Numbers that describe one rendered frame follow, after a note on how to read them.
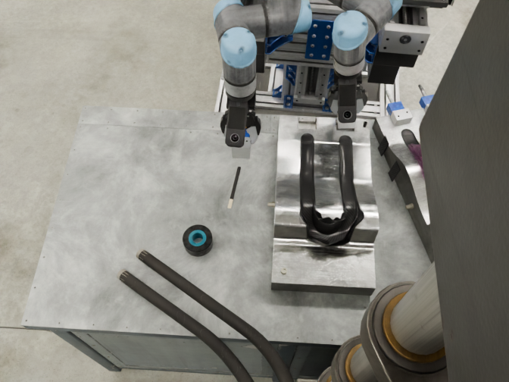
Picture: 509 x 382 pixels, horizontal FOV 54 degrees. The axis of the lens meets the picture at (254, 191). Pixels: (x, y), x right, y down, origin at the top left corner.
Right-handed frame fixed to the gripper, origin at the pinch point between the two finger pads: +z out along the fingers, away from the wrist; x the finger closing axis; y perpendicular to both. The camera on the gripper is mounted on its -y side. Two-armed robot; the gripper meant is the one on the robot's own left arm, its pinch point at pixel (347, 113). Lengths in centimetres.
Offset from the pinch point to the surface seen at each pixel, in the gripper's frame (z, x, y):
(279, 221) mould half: -6.1, 17.4, -33.8
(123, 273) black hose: -3, 58, -47
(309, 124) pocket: 6.8, 10.8, 0.4
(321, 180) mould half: 2.1, 7.1, -19.5
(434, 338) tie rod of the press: -77, -5, -67
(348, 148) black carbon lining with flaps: 5.1, -0.3, -8.6
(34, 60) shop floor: 85, 166, 88
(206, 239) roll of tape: 1, 37, -37
